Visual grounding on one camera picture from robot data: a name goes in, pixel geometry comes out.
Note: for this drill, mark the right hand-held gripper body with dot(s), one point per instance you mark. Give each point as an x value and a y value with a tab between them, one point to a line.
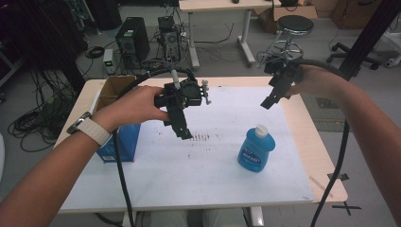
283	77

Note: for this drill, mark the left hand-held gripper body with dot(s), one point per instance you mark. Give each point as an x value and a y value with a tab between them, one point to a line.
176	97

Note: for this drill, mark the blue plastic bottle white cap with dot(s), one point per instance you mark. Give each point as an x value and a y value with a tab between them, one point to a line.
255	151

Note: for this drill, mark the blue cardboard box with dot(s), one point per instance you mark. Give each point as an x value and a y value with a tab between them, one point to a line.
126	145

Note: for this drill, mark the person's right hand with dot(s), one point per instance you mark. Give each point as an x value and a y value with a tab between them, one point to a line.
318	82

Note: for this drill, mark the person's left hand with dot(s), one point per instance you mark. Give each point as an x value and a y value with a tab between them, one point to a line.
132	107

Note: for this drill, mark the white table mat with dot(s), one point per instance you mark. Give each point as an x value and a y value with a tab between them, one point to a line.
201	176

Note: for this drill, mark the grey floor mat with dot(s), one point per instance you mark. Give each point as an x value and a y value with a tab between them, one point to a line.
324	121

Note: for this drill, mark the black round stool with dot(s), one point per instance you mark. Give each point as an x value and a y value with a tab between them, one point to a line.
294	24

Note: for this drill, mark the open computer case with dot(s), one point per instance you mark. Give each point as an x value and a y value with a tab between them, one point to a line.
170	39

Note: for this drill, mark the open cardboard box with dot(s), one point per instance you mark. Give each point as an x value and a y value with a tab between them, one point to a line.
293	12

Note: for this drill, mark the black office chair base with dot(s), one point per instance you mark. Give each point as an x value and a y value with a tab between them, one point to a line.
350	53

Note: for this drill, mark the black computer tower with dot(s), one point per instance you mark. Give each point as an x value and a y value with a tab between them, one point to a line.
134	38

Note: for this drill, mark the small power supply green display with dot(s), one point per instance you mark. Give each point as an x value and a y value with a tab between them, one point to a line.
108	61

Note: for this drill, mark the brown cardboard box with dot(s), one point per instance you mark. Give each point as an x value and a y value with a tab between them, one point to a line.
353	14

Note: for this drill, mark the light wooden desk white legs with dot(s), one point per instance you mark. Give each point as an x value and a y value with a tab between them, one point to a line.
220	5

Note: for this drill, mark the clear tape strip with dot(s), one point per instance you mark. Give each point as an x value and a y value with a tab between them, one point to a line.
320	186

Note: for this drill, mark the black tape piece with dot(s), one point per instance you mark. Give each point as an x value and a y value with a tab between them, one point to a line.
342	176

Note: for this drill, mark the white table leg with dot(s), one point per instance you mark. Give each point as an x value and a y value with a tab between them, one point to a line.
257	217

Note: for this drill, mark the black tape cross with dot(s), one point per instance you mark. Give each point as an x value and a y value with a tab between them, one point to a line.
346	207

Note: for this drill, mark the dark curtain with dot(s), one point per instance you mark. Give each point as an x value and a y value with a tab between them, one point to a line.
41	34

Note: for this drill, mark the black metal post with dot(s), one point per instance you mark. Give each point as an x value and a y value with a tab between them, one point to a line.
372	38

